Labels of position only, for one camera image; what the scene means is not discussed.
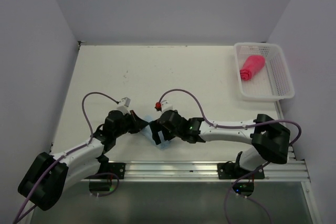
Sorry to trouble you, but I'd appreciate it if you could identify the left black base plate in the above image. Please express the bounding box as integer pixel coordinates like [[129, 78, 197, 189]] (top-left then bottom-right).
[[105, 162, 126, 179]]

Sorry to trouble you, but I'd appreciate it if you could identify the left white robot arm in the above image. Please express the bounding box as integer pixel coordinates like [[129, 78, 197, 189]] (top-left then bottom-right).
[[18, 110, 149, 210]]

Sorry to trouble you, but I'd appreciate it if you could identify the white plastic basket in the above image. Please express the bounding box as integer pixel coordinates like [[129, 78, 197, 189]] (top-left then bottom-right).
[[234, 42, 295, 102]]

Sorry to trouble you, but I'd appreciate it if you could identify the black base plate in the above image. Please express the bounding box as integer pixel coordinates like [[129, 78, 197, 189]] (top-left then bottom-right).
[[217, 161, 250, 180], [105, 162, 126, 179]]

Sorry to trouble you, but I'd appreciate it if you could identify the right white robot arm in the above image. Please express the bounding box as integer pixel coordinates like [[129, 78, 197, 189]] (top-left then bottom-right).
[[149, 110, 290, 178]]

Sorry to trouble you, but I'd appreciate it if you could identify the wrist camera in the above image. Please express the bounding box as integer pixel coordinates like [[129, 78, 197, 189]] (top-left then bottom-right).
[[154, 100, 173, 113], [117, 97, 131, 114]]

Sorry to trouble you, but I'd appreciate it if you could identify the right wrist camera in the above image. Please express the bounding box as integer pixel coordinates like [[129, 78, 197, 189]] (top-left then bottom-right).
[[154, 100, 173, 113]]

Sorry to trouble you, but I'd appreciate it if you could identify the light blue towel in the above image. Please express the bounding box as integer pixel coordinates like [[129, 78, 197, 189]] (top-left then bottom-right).
[[140, 125, 170, 150]]

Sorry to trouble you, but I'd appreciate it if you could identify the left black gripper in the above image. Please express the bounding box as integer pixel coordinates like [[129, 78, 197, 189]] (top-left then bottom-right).
[[113, 110, 148, 138]]

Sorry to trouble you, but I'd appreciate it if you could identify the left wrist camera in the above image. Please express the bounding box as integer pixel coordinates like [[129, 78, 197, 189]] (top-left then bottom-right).
[[117, 97, 131, 114]]

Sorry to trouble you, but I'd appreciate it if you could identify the red towel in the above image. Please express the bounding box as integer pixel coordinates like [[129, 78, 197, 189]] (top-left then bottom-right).
[[239, 55, 266, 81]]

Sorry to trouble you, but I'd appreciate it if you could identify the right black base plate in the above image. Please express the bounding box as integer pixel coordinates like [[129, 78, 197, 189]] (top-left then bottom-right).
[[217, 161, 250, 180]]

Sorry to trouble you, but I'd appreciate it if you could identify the aluminium mounting rail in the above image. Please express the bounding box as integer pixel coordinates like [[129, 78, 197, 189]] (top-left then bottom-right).
[[81, 159, 310, 183]]

